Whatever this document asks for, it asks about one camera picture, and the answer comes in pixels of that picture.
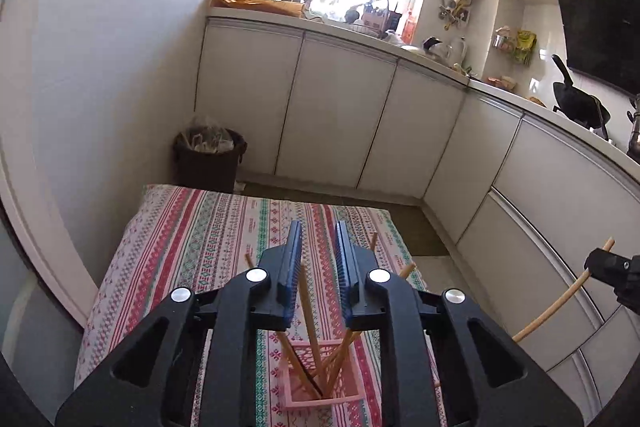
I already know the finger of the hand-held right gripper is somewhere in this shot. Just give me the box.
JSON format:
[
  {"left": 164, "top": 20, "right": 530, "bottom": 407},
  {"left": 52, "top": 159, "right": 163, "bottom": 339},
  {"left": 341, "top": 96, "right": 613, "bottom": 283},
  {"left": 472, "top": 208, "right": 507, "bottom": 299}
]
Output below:
[
  {"left": 584, "top": 248, "right": 632, "bottom": 288},
  {"left": 616, "top": 257, "right": 640, "bottom": 308}
]

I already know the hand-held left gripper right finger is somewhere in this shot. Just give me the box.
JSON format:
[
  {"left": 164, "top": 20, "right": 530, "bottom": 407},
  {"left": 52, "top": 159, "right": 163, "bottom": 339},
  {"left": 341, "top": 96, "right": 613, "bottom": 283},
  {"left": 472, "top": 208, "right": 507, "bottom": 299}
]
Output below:
[{"left": 334, "top": 219, "right": 586, "bottom": 427}]

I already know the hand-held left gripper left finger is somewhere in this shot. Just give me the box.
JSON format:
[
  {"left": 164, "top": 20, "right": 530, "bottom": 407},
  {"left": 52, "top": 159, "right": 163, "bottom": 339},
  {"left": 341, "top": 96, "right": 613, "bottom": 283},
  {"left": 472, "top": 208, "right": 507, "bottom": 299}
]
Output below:
[{"left": 55, "top": 219, "right": 306, "bottom": 427}]

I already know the tan wooden chopstick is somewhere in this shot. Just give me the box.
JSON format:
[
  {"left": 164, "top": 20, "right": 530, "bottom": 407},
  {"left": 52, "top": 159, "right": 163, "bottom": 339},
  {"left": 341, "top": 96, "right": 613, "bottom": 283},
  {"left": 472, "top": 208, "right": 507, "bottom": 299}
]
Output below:
[
  {"left": 326, "top": 263, "right": 417, "bottom": 397},
  {"left": 512, "top": 237, "right": 616, "bottom": 343},
  {"left": 299, "top": 286, "right": 323, "bottom": 375},
  {"left": 325, "top": 232, "right": 379, "bottom": 398},
  {"left": 243, "top": 253, "right": 323, "bottom": 400}
]

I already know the black chopstick with gold band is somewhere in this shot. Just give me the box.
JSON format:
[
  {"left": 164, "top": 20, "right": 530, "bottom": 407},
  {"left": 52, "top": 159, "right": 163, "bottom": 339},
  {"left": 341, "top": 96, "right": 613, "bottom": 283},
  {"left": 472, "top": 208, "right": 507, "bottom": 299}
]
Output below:
[{"left": 297, "top": 369, "right": 326, "bottom": 400}]

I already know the pink perforated utensil holder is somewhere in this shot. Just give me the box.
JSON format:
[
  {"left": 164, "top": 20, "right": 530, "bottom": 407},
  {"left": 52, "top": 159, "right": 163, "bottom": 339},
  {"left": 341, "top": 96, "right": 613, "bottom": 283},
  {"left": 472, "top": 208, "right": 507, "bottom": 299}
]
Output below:
[{"left": 276, "top": 339, "right": 363, "bottom": 412}]

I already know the striped patterned tablecloth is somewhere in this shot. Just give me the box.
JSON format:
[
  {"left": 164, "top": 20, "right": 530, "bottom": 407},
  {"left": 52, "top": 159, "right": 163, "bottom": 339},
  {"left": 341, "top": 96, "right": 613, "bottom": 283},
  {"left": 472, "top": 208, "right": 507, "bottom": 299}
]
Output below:
[{"left": 74, "top": 184, "right": 448, "bottom": 427}]

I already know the white drawer base cabinet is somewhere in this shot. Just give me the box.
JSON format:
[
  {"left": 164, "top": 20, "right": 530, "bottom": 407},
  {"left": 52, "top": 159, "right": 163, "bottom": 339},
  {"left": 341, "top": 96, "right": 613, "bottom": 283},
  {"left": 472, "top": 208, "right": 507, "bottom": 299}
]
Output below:
[{"left": 422, "top": 94, "right": 640, "bottom": 418}]

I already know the dark trash bin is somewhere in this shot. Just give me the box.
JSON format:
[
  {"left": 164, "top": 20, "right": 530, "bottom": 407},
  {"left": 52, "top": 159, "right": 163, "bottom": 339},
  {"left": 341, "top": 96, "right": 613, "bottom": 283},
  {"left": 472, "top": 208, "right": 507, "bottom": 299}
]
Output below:
[{"left": 172, "top": 114, "right": 248, "bottom": 194}]

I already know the steel steamer pot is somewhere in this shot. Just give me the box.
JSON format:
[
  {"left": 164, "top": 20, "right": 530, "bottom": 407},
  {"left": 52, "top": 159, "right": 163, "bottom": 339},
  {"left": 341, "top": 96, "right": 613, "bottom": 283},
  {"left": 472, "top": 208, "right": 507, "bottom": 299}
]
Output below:
[{"left": 626, "top": 94, "right": 640, "bottom": 155}]

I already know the white door base cabinet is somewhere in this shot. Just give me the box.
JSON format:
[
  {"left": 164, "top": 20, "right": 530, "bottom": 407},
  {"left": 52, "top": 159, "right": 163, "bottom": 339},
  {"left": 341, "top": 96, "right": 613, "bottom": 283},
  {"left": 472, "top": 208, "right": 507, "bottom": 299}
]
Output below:
[{"left": 195, "top": 14, "right": 469, "bottom": 201}]

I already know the black wok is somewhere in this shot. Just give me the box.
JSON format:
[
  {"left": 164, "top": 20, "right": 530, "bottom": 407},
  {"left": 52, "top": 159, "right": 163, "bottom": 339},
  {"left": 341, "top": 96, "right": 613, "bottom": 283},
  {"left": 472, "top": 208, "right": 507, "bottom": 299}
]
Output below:
[{"left": 551, "top": 54, "right": 612, "bottom": 140}]

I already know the white kitchen countertop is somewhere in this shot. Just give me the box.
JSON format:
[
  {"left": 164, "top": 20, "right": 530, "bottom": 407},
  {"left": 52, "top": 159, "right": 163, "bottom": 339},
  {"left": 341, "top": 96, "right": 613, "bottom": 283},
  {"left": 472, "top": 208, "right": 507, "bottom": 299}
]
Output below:
[{"left": 207, "top": 4, "right": 640, "bottom": 188}]

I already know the yellow green packet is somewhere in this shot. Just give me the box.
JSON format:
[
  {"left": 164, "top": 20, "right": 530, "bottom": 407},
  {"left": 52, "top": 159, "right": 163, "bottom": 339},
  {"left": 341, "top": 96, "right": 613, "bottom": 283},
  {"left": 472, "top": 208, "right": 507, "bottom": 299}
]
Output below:
[{"left": 514, "top": 29, "right": 537, "bottom": 66}]

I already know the black range hood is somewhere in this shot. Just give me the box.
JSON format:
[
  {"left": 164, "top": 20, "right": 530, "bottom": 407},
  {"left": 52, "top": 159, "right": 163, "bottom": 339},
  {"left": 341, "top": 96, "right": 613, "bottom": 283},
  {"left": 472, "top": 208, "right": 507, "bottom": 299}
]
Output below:
[{"left": 544, "top": 0, "right": 640, "bottom": 98}]

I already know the brown paper envelope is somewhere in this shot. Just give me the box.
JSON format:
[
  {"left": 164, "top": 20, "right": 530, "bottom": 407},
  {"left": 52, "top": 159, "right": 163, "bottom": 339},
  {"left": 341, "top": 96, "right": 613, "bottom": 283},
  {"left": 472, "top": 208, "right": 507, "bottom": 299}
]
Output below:
[{"left": 210, "top": 0, "right": 307, "bottom": 18}]

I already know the steel wall cup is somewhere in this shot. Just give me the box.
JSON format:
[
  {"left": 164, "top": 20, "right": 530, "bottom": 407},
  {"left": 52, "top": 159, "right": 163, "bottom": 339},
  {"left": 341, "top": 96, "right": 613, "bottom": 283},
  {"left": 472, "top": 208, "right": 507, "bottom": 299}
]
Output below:
[{"left": 492, "top": 27, "right": 516, "bottom": 56}]

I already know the wire handled utensil basket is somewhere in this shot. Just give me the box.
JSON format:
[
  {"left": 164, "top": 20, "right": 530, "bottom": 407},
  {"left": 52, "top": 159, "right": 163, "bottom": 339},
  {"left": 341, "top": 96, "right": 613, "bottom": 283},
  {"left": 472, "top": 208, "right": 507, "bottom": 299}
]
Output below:
[{"left": 362, "top": 0, "right": 394, "bottom": 30}]

